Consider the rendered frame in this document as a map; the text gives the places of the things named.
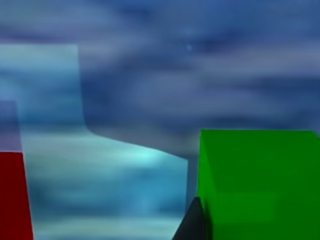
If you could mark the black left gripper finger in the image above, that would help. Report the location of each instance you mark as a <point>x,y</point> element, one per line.
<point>193,222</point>

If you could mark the green cube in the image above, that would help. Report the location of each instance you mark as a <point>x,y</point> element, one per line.
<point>260,185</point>

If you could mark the red cube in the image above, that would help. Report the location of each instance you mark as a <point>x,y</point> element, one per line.
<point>13,197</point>

